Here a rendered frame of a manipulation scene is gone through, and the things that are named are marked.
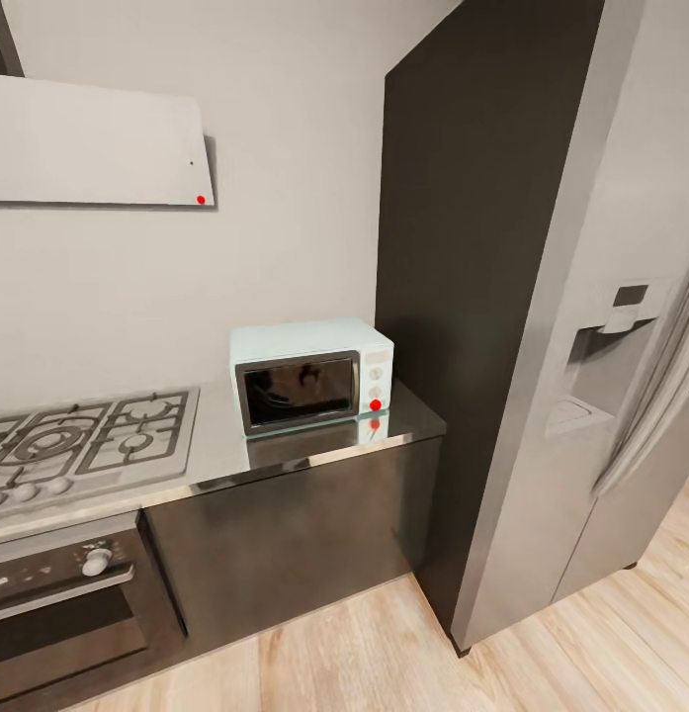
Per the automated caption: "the microwave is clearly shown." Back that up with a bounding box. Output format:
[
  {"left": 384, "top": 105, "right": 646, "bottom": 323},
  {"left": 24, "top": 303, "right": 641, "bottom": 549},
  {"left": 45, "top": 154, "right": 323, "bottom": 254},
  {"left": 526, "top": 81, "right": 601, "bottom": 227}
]
[{"left": 229, "top": 316, "right": 393, "bottom": 438}]

